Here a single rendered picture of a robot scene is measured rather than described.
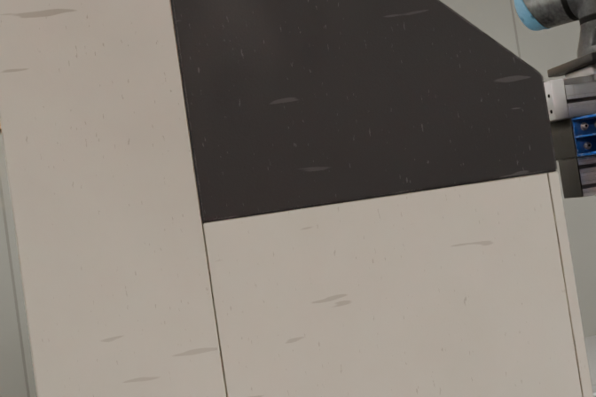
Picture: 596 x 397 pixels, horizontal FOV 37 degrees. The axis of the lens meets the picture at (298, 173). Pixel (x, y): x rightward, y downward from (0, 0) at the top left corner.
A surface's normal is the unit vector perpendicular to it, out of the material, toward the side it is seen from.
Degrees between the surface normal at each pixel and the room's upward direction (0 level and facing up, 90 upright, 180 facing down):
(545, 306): 90
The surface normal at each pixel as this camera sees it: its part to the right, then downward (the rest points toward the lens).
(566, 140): -0.97, 0.14
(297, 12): 0.11, -0.06
